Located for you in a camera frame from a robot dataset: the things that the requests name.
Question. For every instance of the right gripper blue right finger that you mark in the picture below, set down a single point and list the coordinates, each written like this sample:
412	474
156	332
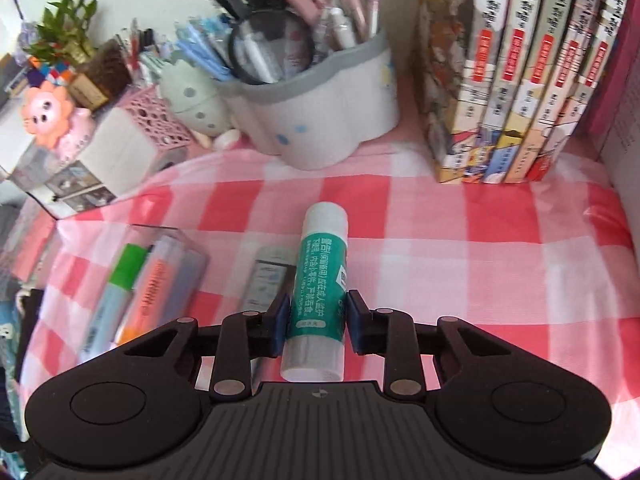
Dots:
358	318

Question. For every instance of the clear plastic organizer box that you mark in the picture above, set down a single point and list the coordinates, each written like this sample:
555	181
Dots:
77	286

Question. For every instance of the magnifying glass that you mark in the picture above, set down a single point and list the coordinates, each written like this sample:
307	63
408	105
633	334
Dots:
268	42

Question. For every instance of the white cloud-shaped pen holder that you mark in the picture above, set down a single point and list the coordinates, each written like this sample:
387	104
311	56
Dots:
320	117

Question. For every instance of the green egg-shaped pen holder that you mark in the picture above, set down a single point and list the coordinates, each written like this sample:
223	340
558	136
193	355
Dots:
192	97

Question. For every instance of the green bamboo plant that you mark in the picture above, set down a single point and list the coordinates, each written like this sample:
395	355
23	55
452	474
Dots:
63	33

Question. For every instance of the white drawer organizer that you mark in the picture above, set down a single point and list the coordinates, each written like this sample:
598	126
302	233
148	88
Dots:
116	160

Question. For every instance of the pink perforated pen holder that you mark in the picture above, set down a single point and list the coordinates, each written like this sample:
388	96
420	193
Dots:
170	139

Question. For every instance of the green highlighter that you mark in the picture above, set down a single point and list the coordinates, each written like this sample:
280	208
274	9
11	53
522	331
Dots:
113	302

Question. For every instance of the pencil lead refill case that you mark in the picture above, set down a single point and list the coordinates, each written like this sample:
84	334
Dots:
273	267

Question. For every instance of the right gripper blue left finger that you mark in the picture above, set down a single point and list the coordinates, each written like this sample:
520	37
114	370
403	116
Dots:
276	322

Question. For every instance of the orange highlighter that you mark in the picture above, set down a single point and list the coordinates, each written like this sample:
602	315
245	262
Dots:
149	296

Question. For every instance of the colourful rubik cube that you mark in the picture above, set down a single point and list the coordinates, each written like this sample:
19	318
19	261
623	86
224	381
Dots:
59	73

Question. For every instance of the green white glue stick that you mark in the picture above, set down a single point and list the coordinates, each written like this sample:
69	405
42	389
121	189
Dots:
314	350

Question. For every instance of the pink lion toy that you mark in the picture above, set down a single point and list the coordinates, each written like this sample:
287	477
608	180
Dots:
51	116

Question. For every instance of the boxed comic book set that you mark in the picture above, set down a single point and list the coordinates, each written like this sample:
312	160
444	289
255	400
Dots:
503	83

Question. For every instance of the red pink checkered cloth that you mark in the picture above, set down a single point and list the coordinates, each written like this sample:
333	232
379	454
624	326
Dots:
547	266

